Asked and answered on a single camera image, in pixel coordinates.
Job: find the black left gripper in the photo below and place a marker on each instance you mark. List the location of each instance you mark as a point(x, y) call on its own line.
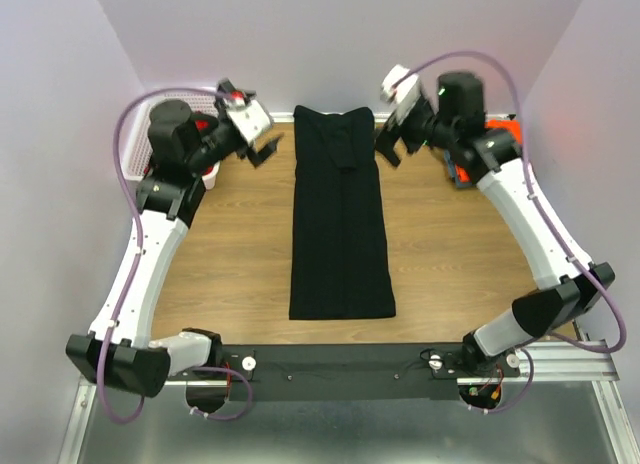
point(259, 157)

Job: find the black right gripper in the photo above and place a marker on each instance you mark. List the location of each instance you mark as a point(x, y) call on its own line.
point(389, 134)

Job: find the black t shirt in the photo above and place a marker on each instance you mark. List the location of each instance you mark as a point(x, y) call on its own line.
point(340, 267)

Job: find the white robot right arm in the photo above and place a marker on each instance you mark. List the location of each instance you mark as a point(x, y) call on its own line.
point(568, 282)

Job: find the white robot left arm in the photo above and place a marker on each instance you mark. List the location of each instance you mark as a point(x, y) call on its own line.
point(164, 208)

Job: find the red crumpled shirt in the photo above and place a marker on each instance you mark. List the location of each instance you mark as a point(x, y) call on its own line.
point(177, 145)

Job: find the folded orange shirt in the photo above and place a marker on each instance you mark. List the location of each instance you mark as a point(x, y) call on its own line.
point(482, 151)

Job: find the white plastic laundry basket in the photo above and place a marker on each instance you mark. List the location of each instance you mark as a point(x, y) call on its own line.
point(136, 149)

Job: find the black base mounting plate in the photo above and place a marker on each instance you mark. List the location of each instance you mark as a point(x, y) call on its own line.
point(332, 372)

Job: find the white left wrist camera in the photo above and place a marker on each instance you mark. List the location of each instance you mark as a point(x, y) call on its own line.
point(242, 108)

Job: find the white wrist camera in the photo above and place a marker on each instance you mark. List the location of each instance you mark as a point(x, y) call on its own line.
point(242, 108)
point(401, 89)

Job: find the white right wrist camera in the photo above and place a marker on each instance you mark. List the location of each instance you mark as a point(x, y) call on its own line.
point(401, 89)

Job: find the aluminium front rail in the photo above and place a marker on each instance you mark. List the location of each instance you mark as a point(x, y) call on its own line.
point(550, 359)

